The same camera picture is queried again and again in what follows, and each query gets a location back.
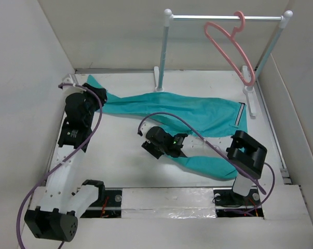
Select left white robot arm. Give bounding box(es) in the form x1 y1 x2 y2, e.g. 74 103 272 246
24 83 107 242

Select purple cable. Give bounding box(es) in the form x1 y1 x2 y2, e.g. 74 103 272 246
137 112 276 195
18 84 104 249

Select teal trousers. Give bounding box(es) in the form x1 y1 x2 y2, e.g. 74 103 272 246
82 73 247 187

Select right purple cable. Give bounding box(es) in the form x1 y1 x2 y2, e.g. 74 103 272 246
137 112 276 195

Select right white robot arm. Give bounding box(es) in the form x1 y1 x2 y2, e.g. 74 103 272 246
138 123 267 204

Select pink plastic hanger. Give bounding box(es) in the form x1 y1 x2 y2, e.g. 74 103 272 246
203 10 256 88

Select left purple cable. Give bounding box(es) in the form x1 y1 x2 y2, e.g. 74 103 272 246
18 84 104 249

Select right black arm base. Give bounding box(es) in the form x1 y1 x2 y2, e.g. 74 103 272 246
212 188 264 218

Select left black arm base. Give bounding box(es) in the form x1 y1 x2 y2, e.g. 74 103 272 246
81 188 123 218

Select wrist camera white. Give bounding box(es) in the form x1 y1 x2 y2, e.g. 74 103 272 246
138 122 156 137
58 83 84 98

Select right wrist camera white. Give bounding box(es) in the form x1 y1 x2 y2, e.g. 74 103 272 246
138 122 156 137

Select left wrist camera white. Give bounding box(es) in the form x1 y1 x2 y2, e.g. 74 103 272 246
58 83 84 98

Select white metal clothes rack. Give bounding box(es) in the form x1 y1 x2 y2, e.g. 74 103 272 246
153 8 294 116

